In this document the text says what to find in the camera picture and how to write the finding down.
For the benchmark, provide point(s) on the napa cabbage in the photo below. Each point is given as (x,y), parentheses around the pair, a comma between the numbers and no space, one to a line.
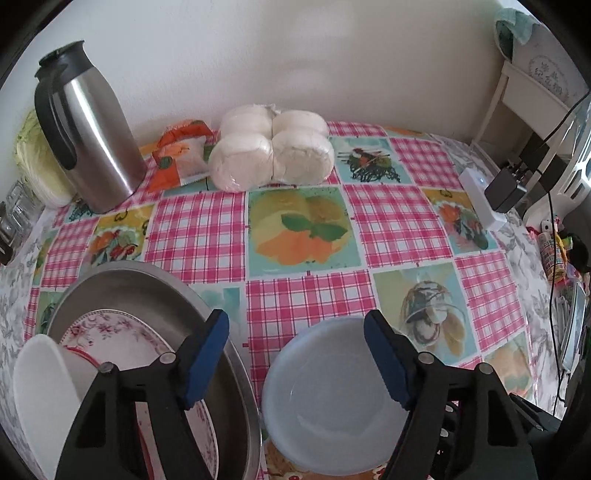
(32,161)

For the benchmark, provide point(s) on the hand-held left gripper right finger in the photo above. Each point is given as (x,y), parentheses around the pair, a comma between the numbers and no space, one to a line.
(388,360)

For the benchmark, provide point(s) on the white wooden shelf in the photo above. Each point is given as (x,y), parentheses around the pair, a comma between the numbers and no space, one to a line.
(521,92)

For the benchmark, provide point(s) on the stainless steel basin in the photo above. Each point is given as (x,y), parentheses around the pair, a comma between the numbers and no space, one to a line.
(152,295)

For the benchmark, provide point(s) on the teal cloth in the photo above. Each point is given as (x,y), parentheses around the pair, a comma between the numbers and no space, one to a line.
(512,27)

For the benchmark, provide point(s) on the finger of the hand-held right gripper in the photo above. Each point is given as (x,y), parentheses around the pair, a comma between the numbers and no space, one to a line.
(450,417)

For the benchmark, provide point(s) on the stainless steel thermos jug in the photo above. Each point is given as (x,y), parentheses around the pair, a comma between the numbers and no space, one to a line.
(101,152)

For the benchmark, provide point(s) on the plain white bowl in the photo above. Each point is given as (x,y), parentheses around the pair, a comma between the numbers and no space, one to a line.
(39,397)

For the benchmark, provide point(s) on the white power strip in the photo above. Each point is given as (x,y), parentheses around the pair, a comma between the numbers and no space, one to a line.
(480,198)

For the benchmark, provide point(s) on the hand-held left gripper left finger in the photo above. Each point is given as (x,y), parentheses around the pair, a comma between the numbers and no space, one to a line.
(205,364)

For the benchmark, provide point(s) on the pink checkered tablecloth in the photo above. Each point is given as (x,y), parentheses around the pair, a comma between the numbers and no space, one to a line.
(198,235)

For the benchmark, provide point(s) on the white and orange snack packet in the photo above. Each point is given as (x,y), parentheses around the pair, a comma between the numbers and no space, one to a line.
(184,164)

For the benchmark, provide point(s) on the stack of thin books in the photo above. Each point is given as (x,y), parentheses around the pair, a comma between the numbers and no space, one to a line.
(575,323)

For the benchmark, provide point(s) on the grey printed cushion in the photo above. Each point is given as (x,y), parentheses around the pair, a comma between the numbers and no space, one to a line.
(545,69)

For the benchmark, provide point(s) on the pink flower print bowl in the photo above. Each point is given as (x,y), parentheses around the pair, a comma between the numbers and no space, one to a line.
(332,406)

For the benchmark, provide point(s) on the colourful printed bottle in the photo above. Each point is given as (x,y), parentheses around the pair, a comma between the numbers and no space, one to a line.
(551,254)

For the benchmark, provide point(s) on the black power adapter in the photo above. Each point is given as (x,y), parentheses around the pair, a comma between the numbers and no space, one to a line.
(505,191)

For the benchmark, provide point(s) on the clear drinking glass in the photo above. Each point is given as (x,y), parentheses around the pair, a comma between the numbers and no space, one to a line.
(21,198)
(23,221)

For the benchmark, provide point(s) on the bag of steamed buns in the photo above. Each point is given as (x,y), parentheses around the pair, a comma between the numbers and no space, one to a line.
(272,147)

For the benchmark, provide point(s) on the floral rim round plate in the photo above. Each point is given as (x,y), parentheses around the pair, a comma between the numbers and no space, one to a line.
(124,341)

